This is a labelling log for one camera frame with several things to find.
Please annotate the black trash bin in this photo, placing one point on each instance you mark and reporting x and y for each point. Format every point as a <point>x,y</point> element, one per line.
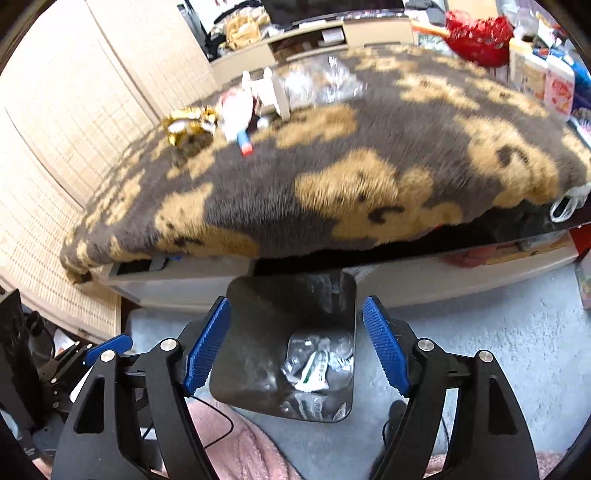
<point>258,332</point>

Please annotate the gold foil wrapper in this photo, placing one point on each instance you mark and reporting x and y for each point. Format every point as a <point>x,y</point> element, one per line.
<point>189,122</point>

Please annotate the red basket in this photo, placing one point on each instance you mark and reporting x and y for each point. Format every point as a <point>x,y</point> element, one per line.
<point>480,37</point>

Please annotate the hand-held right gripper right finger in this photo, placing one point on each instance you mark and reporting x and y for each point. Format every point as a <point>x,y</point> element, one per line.
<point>388,350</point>

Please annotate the clear plastic bag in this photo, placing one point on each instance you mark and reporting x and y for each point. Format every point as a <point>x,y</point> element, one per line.
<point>318,83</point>

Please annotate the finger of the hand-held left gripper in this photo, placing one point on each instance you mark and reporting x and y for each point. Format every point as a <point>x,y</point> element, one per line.
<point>111,345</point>

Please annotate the bamboo folding screen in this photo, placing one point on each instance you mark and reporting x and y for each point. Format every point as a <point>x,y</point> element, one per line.
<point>69,115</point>

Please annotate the brown bear print blanket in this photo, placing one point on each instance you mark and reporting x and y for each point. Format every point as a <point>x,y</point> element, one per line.
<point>369,138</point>

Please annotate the pink fleece clothing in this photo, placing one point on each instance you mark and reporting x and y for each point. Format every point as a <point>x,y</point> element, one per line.
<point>240,452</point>

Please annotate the cream bottle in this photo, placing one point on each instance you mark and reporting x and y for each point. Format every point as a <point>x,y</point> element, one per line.
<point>526,69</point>

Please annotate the clear plastic packaging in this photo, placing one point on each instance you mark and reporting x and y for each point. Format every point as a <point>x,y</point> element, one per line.
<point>300,346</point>

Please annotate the red white tube blue cap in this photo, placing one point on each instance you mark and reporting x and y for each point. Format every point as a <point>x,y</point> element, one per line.
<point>235,113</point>

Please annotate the green white wrapper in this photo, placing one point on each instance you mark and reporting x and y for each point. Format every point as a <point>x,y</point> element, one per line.
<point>314,371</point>

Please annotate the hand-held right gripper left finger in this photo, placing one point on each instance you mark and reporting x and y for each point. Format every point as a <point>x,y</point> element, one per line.
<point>203,355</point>

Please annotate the beige TV cabinet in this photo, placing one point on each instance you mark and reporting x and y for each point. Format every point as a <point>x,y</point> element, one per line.
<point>369,32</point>

